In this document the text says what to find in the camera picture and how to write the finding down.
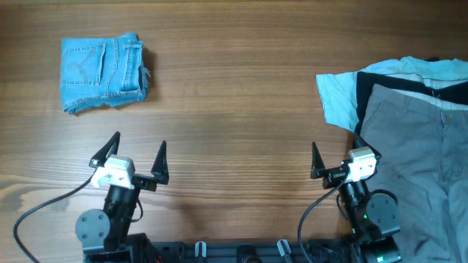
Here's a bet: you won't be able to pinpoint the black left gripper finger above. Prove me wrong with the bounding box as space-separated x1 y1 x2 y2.
89 131 121 168
151 140 170 185

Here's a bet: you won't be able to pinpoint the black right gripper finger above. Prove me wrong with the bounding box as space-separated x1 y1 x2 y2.
310 142 326 180
353 133 381 159

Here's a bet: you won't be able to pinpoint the light blue denim jeans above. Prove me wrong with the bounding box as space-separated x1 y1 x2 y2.
60 32 150 114

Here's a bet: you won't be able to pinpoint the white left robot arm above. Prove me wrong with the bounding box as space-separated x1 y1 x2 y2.
75 131 169 262

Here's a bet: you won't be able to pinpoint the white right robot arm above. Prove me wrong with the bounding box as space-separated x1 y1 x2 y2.
304 134 402 263

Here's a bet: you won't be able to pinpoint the light blue t-shirt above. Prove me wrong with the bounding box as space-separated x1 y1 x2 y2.
316 56 467 132

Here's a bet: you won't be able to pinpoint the grey trousers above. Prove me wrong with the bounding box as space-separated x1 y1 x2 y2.
361 84 467 262

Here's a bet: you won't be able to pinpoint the black garment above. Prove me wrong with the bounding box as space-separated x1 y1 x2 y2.
355 72 467 134

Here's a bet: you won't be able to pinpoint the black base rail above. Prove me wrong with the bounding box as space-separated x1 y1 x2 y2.
83 234 366 263

